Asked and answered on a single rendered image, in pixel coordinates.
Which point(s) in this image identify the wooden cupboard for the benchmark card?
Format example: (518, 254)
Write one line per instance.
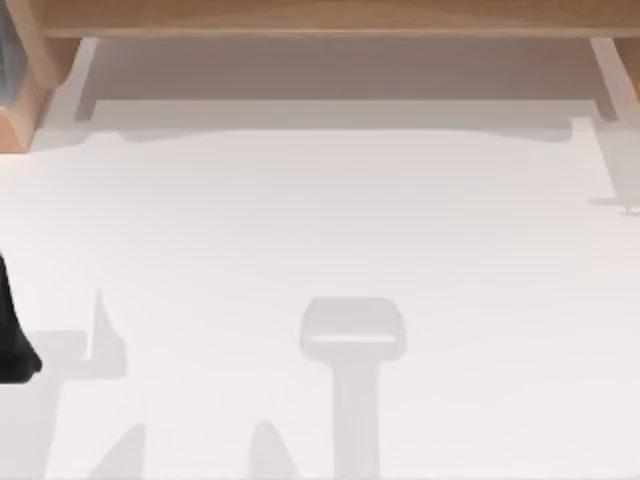
(330, 20)

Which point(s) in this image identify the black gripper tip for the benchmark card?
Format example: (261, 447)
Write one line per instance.
(12, 345)

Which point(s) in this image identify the pale wooden drawer front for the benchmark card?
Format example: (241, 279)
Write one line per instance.
(25, 75)

